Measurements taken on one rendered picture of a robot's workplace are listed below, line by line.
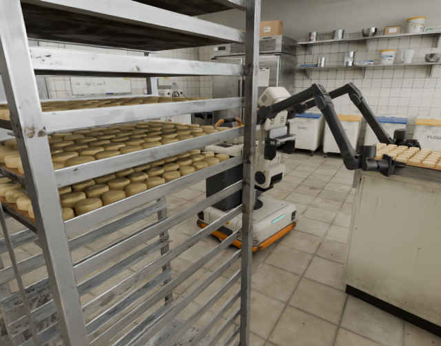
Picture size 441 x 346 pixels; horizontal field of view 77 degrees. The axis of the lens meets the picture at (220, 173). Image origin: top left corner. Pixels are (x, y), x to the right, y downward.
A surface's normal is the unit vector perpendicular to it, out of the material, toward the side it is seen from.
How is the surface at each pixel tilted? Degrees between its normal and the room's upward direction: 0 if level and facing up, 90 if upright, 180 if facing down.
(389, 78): 90
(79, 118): 90
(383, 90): 90
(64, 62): 90
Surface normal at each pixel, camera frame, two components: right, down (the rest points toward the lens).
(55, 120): 0.81, 0.18
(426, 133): -0.60, 0.26
